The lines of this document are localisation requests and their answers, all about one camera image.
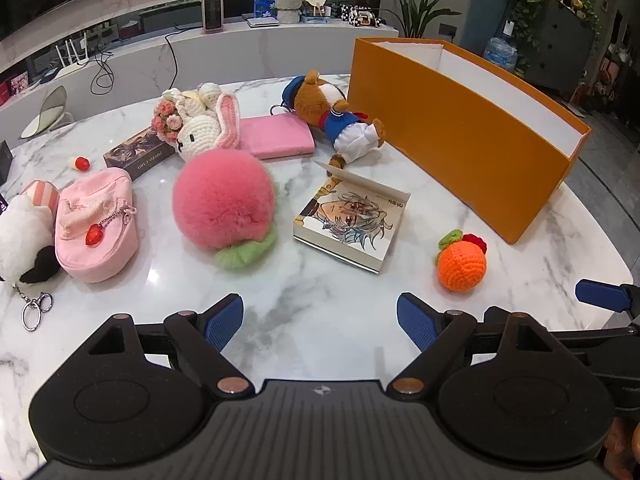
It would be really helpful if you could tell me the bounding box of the illustrated comic book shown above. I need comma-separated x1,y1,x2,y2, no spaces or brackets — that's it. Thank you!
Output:
292,159,412,275

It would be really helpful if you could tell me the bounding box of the potted green plant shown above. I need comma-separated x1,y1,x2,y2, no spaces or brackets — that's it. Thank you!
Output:
377,0,466,41

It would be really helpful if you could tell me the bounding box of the blue water bottle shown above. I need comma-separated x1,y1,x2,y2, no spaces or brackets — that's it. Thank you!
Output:
482,36,518,73

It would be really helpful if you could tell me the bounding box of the teddy bear in basket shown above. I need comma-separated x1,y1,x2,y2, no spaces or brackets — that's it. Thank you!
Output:
276,0,302,25

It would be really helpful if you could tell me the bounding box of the white round chair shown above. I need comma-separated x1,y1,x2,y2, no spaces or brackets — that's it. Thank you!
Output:
20,85,76,140

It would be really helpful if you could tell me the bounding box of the crochet bunny with flowers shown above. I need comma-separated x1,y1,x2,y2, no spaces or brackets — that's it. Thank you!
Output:
151,82,244,163

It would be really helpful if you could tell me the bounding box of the pink space heater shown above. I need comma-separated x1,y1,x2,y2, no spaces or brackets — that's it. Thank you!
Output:
201,0,227,35

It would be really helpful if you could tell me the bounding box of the brown bear plush blue outfit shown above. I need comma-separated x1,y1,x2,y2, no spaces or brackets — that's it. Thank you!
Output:
272,70,387,170

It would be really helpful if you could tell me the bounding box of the pink fabric pouch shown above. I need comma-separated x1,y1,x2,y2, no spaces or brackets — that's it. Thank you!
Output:
54,167,140,284

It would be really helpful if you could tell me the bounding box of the white plush keychain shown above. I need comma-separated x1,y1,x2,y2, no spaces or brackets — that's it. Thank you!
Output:
0,180,63,332

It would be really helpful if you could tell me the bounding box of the orange cardboard box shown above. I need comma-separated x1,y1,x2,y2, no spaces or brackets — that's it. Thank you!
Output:
346,36,592,246

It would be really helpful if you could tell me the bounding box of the dark card box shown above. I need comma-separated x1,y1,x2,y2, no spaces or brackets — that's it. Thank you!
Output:
102,127,177,181

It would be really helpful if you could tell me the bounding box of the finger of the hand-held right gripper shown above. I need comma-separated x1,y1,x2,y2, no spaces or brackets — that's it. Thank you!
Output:
575,279,640,318
550,325,640,362

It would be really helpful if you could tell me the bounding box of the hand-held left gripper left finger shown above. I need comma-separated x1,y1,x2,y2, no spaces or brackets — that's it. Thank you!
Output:
80,294,253,397

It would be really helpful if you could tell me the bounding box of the white marble tv bench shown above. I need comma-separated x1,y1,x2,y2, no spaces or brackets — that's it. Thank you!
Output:
0,20,401,136

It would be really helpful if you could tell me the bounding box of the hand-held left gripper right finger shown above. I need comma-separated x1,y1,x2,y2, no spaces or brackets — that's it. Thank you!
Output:
389,293,558,396

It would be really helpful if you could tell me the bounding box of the pink fluffy peach plush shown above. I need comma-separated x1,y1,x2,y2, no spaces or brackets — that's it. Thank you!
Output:
171,149,279,270

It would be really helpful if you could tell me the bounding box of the dark grey cabinet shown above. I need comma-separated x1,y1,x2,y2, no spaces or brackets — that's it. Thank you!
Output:
520,0,596,96

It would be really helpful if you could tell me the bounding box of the black cable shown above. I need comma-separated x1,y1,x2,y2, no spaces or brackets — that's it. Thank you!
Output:
90,52,116,95
165,27,201,86

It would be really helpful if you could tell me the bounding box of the black and white checked toy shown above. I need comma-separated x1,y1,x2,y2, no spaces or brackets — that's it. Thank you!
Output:
332,2,387,28

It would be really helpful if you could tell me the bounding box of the crochet orange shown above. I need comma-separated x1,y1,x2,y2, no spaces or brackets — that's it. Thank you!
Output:
436,229,488,292

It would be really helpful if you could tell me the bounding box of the white router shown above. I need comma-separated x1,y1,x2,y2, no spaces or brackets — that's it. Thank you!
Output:
55,37,91,68

